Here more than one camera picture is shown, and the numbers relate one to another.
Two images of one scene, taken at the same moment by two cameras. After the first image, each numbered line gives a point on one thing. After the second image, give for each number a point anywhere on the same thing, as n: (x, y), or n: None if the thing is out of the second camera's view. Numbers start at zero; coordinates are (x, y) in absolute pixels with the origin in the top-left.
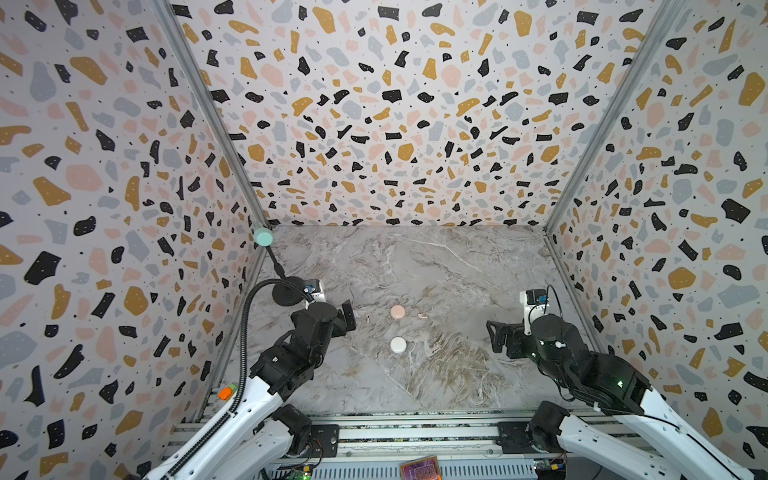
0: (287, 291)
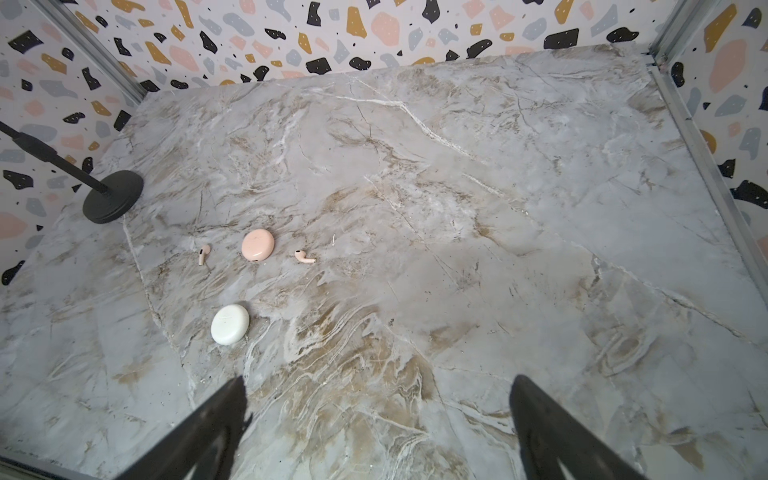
0: (110, 203)
